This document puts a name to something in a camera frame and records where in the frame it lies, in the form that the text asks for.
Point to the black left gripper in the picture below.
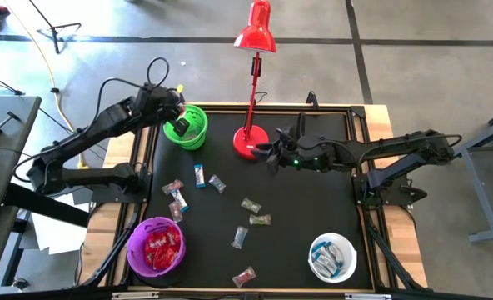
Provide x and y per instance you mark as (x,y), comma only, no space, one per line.
(159,112)

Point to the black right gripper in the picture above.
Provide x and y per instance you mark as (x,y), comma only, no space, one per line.
(313,160)

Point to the white blue Hershey's pack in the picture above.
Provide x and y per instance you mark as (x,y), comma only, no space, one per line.
(326,266)
(199,176)
(180,201)

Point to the clear pack green gummy candy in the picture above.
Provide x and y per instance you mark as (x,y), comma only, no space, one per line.
(194,133)
(251,205)
(260,219)

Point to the clear pack teal gummy candy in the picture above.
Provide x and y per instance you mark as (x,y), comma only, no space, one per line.
(239,237)

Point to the red Skittles candy bag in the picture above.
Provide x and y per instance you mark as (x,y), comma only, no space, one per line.
(157,241)
(174,238)
(165,259)

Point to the large clear bag red gummies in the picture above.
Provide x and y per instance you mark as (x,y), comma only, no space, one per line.
(244,277)

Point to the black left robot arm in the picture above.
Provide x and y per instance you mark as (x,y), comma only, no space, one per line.
(105,122)

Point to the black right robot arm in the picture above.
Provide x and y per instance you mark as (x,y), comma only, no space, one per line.
(396,146)

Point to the blue white candy pack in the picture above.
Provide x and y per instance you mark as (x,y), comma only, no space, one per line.
(319,248)

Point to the white teal candy pack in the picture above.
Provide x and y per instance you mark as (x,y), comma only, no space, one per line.
(336,254)

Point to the green plastic bucket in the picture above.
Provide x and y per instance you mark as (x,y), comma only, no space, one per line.
(200,125)

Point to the black table clamp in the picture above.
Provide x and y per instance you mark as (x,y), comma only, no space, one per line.
(312,100)

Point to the red desk lamp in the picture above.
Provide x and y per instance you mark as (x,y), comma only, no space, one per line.
(255,33)

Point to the white plastic bucket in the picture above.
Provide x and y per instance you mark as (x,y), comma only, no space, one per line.
(352,258)

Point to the purple plastic bucket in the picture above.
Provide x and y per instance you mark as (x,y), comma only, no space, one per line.
(136,250)

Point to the black tripod stand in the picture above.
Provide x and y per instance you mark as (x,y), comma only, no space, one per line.
(55,41)

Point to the white paper sheets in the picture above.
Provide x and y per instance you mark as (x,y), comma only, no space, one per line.
(55,237)

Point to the dark grey side desk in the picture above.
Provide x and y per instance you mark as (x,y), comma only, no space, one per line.
(9,166)

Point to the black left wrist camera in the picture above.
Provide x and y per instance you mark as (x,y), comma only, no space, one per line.
(161,93)

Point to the wood and black table frame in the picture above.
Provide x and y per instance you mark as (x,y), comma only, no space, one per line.
(379,125)

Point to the black rig frame post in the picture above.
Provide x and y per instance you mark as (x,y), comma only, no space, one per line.
(112,250)
(390,252)

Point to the black rig frame beam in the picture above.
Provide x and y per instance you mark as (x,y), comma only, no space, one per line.
(63,295)

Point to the grey metal table frame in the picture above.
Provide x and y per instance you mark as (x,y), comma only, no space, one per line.
(492,234)

